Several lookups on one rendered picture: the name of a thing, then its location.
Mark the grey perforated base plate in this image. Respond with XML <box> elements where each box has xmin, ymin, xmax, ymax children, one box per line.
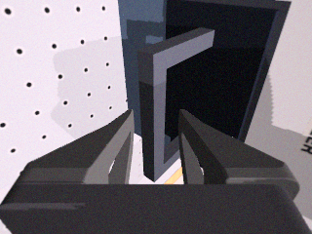
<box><xmin>0</xmin><ymin>0</ymin><xmax>128</xmax><ymax>203</ymax></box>

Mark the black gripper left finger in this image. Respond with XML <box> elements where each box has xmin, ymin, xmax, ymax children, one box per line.
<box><xmin>13</xmin><ymin>109</ymin><xmax>135</xmax><ymax>185</ymax></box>

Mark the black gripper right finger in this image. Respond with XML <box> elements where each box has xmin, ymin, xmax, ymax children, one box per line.
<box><xmin>178</xmin><ymin>109</ymin><xmax>300</xmax><ymax>200</ymax></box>

